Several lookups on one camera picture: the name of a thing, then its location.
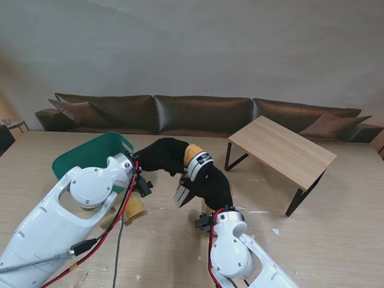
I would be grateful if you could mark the dark chair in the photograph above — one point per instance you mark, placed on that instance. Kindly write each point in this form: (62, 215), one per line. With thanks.
(5, 138)

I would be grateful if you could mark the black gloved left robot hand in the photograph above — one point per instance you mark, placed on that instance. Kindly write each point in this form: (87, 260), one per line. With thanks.
(162, 156)

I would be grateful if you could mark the yellow canvas sneaker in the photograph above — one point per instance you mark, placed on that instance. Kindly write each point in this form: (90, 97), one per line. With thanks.
(205, 211)
(196, 163)

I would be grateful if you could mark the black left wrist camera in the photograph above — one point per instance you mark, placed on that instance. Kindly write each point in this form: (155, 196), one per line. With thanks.
(144, 186)

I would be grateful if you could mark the green plastic basket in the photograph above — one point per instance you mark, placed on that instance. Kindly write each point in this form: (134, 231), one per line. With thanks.
(90, 153)

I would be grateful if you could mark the wooden shoe brush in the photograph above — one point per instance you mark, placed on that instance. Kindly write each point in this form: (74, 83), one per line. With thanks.
(135, 207)

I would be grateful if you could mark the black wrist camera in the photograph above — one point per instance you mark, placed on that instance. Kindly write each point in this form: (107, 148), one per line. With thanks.
(144, 186)
(204, 223)

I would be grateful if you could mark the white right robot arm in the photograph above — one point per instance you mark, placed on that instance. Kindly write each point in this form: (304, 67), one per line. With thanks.
(231, 255)

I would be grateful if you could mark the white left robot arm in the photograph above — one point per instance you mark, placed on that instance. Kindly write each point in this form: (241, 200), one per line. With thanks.
(60, 216)

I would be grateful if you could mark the small wooden shelf black legs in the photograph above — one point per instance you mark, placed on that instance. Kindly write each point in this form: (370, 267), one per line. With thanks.
(282, 147)

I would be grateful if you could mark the brown leather cushion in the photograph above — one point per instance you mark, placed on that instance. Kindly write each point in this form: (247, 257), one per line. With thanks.
(333, 126)
(78, 112)

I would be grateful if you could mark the wooden side table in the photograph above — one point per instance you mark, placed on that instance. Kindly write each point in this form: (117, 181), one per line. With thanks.
(16, 124)

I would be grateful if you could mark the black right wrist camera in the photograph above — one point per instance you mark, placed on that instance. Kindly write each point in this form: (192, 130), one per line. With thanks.
(204, 223)

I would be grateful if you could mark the dark brown leather sofa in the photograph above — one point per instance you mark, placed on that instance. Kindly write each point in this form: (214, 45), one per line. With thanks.
(201, 114)

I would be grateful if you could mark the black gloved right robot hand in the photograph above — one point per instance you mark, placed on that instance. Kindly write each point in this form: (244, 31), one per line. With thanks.
(219, 189)

